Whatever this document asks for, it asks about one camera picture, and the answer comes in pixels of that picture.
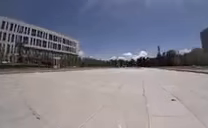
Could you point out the pale concrete slab plaza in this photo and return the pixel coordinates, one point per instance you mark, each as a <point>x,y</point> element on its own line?
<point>105,96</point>

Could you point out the dark tower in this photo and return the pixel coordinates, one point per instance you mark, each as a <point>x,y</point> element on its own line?
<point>158,50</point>

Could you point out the white building with window grid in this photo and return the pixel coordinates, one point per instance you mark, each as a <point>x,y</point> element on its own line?
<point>28,40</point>

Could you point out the row of trees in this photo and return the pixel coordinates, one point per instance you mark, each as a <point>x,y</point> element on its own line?
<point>148,61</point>

